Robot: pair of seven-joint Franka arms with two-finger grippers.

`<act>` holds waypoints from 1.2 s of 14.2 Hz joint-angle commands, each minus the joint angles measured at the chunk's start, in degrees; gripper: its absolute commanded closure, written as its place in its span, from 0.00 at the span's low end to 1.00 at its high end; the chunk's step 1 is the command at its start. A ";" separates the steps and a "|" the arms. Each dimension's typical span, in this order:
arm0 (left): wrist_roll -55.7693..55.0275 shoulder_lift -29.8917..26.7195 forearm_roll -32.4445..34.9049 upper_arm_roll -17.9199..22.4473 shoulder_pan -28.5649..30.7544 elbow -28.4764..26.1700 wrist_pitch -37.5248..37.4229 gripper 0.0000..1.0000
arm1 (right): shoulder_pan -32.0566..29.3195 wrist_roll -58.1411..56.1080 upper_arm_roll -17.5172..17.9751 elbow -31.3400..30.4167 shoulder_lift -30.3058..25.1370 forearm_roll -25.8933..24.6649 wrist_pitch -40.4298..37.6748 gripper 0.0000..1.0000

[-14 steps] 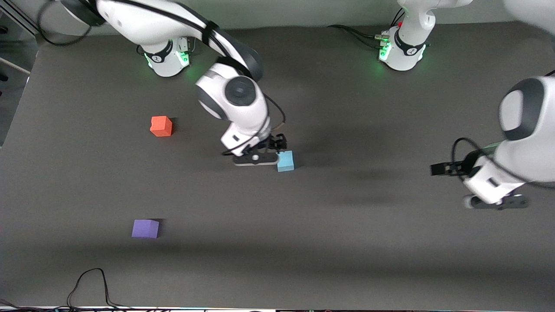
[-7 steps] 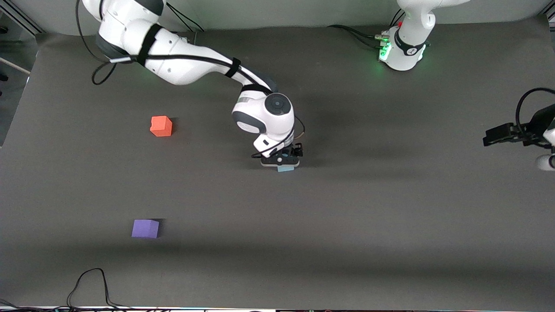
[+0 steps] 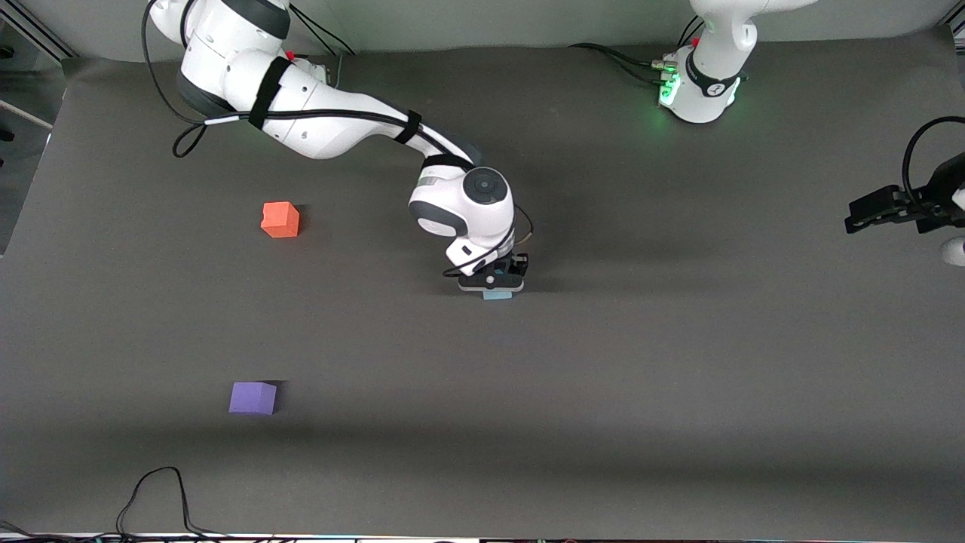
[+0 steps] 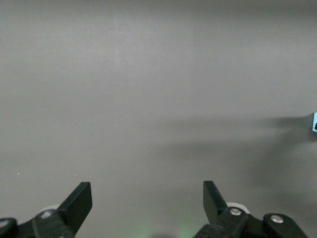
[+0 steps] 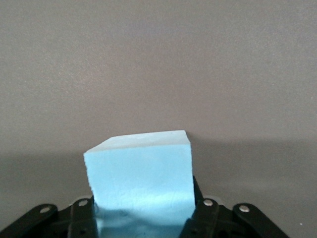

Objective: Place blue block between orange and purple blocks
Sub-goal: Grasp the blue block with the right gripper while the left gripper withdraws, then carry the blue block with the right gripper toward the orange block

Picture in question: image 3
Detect black arm base cables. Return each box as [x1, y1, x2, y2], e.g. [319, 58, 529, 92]
[568, 15, 706, 85]
[289, 4, 355, 87]

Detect looped black cable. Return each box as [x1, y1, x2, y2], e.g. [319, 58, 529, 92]
[115, 466, 231, 541]

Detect black left arm base cables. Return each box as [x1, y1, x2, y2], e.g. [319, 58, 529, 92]
[568, 15, 706, 85]

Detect dark grey table mat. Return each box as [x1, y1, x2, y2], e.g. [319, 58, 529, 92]
[0, 26, 965, 541]

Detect purple foam block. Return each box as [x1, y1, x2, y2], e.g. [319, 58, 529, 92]
[228, 382, 278, 416]

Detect aluminium frame rail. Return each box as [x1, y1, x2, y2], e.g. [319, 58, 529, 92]
[8, 0, 78, 61]

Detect orange foam block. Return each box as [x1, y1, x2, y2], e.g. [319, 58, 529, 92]
[261, 201, 301, 239]

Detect black right arm base cables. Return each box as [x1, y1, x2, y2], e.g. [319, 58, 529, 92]
[289, 4, 355, 87]

